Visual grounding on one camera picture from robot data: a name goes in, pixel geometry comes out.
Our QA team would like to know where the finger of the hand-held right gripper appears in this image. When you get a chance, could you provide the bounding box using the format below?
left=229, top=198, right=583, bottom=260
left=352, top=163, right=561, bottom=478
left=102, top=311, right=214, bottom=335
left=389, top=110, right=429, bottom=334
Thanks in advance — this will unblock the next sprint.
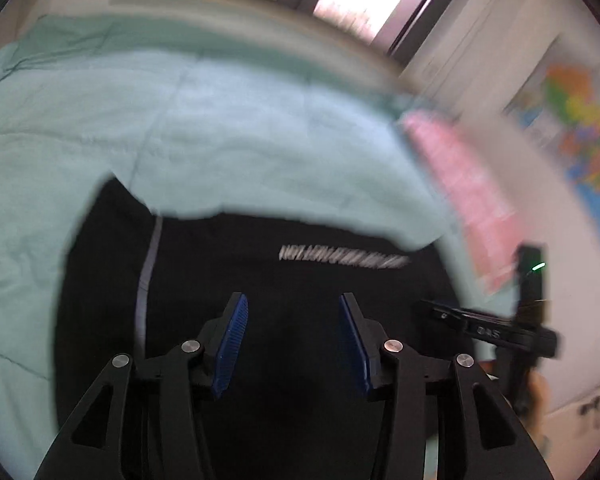
left=418, top=300, right=520, bottom=330
left=461, top=321, right=562, bottom=359

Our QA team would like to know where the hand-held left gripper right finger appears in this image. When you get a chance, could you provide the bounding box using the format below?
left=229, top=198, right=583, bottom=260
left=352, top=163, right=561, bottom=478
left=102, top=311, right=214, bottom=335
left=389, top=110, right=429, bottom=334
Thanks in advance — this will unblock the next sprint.
left=340, top=292, right=556, bottom=480

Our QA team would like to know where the white cabinet with dark handle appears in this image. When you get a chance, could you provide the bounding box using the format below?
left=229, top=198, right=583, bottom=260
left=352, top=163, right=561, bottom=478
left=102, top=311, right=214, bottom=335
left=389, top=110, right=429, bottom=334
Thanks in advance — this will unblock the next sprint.
left=540, top=380, right=600, bottom=467

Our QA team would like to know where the colourful wall poster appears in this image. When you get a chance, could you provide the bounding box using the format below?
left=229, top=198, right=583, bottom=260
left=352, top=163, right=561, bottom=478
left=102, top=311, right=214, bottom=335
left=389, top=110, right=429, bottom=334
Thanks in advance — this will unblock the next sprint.
left=502, top=35, right=600, bottom=277

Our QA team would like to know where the pink patterned cloth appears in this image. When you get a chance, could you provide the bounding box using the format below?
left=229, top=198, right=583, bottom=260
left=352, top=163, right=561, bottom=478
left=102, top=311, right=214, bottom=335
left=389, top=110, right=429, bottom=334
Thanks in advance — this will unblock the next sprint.
left=399, top=109, right=532, bottom=294

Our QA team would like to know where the light green bed sheet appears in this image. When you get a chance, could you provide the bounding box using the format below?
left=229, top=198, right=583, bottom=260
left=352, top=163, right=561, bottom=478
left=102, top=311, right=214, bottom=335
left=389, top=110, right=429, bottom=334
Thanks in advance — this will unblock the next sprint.
left=0, top=12, right=481, bottom=480

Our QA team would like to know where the black hooded jacket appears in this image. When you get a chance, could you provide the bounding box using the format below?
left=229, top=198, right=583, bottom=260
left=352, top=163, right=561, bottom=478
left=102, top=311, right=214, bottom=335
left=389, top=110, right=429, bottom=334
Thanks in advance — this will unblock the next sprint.
left=54, top=177, right=487, bottom=480

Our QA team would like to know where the pale bed frame edge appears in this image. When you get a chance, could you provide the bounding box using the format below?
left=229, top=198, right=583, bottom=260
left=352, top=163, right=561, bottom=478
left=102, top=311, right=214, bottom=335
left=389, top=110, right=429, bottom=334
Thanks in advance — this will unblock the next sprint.
left=111, top=0, right=407, bottom=82

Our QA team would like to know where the person's right hand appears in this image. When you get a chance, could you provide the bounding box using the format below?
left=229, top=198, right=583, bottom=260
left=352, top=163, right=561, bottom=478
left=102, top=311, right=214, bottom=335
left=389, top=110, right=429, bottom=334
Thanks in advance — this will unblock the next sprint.
left=526, top=374, right=552, bottom=442

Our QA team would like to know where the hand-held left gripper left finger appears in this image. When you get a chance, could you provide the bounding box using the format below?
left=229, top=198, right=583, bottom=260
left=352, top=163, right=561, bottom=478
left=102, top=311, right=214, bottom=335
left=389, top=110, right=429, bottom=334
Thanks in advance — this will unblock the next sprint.
left=32, top=292, right=249, bottom=480

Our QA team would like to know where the window with dark frame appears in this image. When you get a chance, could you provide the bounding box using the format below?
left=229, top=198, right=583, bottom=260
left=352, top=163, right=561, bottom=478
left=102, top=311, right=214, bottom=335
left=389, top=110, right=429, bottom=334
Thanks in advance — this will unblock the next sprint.
left=142, top=0, right=481, bottom=57

